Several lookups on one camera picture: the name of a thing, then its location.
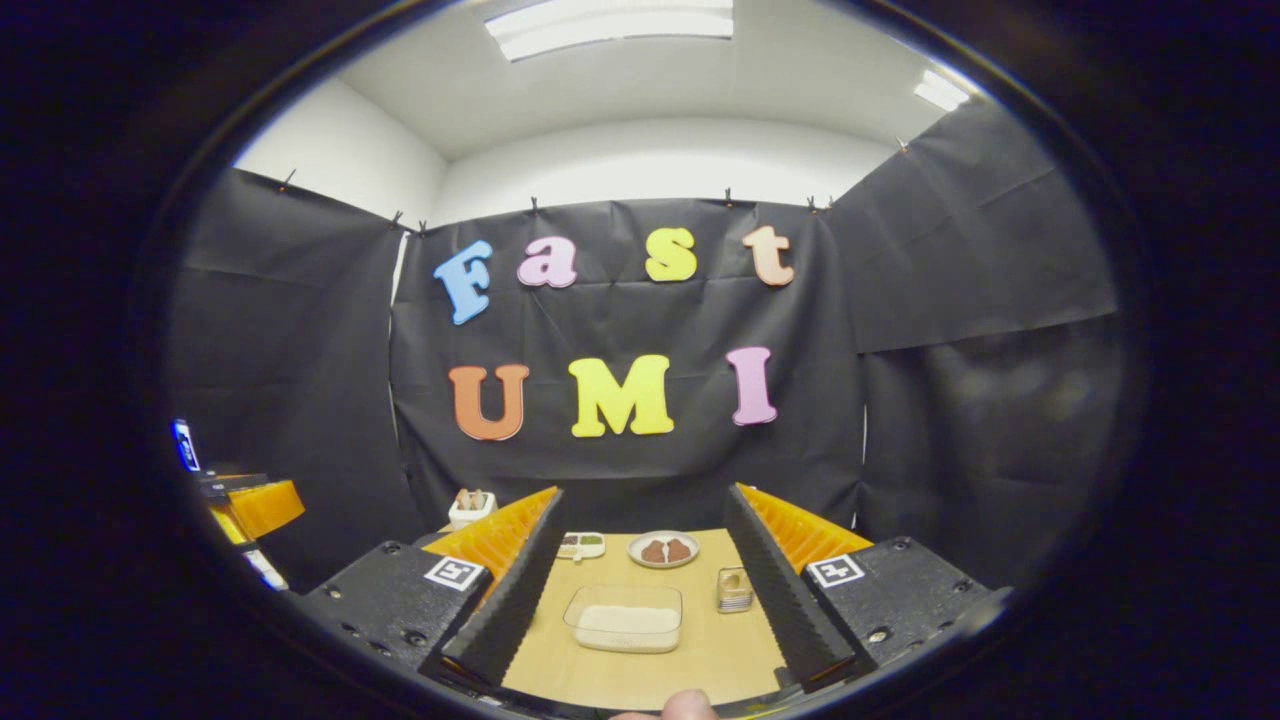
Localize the clear glass tray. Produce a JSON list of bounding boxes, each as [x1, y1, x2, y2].
[[561, 583, 685, 656]]

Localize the black backdrop cloth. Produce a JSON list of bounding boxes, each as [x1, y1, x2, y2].
[[165, 98, 1128, 593]]

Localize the white round plate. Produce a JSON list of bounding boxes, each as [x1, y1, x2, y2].
[[626, 529, 702, 571]]

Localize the white rice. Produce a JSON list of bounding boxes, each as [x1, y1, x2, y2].
[[574, 603, 682, 652]]

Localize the white device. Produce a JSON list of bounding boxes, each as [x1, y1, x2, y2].
[[239, 547, 292, 594]]

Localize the white toaster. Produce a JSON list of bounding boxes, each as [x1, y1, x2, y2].
[[447, 488, 499, 532]]

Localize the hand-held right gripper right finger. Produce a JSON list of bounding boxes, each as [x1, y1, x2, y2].
[[722, 482, 1011, 696]]

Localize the row of black cloth clips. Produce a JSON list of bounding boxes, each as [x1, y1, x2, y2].
[[279, 137, 911, 234]]

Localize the small ceiling light panel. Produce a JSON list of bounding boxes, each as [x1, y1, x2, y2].
[[911, 67, 972, 114]]

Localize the long ceiling light panel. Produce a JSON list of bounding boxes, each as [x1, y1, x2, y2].
[[484, 0, 735, 64]]

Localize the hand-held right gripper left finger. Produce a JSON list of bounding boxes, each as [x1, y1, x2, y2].
[[298, 486, 568, 693]]

